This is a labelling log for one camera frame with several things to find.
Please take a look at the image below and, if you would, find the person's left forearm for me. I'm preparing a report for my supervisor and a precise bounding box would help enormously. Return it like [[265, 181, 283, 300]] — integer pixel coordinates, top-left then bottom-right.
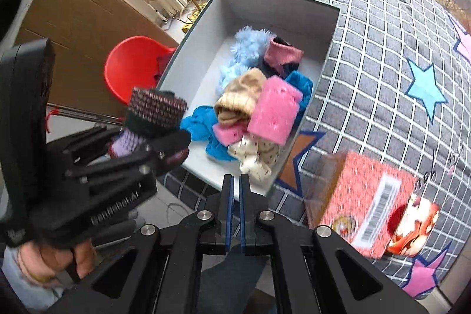
[[0, 248, 59, 313]]

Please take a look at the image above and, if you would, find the red patterned box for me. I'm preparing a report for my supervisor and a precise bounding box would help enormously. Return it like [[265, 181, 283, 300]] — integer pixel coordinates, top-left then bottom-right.
[[307, 151, 420, 259]]

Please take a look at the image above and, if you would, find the person's leg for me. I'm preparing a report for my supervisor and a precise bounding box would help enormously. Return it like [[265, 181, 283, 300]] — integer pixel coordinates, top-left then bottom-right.
[[199, 255, 267, 314]]

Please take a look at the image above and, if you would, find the white polka dot scrunchie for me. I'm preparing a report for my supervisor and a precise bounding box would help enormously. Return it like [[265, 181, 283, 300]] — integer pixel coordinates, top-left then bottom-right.
[[228, 135, 281, 183]]

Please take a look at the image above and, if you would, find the brown cardboard box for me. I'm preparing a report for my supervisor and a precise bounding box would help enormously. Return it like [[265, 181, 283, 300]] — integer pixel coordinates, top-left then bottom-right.
[[16, 0, 179, 116]]

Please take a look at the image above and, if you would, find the checkered star blanket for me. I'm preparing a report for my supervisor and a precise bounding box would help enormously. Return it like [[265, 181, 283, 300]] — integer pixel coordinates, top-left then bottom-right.
[[158, 0, 471, 300]]

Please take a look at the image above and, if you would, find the person's left hand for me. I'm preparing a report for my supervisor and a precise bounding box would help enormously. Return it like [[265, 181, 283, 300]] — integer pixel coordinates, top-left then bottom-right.
[[18, 240, 97, 281]]

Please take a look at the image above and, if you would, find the grey cardboard box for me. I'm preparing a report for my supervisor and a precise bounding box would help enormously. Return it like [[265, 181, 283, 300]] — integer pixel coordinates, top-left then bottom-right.
[[156, 0, 341, 197]]

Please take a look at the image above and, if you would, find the dark striped knit sock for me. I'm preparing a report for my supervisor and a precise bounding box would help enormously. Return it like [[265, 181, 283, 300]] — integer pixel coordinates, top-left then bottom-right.
[[110, 88, 188, 157]]

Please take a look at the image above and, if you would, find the pink fuzzy sock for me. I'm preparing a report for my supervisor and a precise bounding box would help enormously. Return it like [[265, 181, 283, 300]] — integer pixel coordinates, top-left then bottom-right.
[[263, 36, 304, 77]]

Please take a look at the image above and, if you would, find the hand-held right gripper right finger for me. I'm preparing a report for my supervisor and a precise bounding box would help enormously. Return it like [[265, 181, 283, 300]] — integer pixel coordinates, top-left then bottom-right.
[[240, 174, 429, 314]]

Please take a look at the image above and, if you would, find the red plastic chair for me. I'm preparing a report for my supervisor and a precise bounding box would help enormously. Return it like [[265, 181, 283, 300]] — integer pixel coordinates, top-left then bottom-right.
[[104, 36, 177, 116]]

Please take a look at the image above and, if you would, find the beige knit sock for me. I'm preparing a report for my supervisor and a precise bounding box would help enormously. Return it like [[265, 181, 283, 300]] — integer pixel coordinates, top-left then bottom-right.
[[214, 68, 267, 129]]

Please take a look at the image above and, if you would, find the light blue fluffy cloth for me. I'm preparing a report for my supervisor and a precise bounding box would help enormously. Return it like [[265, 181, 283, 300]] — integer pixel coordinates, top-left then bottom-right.
[[217, 26, 273, 94]]

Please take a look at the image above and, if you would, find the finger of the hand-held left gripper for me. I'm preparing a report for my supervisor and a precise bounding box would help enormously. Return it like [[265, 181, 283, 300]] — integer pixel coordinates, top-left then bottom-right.
[[62, 126, 122, 162], [66, 132, 192, 186]]

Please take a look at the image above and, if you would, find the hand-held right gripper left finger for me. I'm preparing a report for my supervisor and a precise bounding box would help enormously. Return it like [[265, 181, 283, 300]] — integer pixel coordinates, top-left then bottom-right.
[[48, 175, 235, 314]]

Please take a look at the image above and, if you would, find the pink sponge block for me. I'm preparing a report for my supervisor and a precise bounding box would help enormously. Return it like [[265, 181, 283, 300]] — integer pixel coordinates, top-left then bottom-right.
[[213, 123, 251, 145], [247, 76, 303, 145]]

